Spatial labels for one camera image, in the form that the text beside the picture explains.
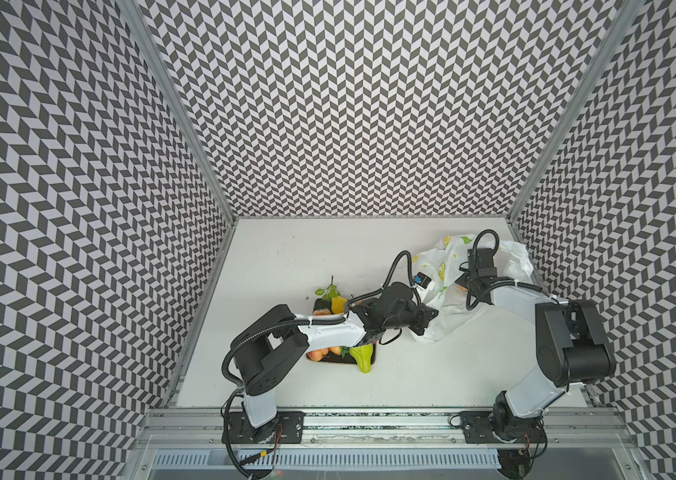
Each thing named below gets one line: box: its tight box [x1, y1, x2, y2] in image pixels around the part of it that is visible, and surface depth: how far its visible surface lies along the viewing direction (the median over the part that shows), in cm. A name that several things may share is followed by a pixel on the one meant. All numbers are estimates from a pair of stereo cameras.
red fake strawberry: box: [306, 348, 329, 362], surface depth 82 cm
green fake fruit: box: [349, 343, 373, 374], surface depth 81 cm
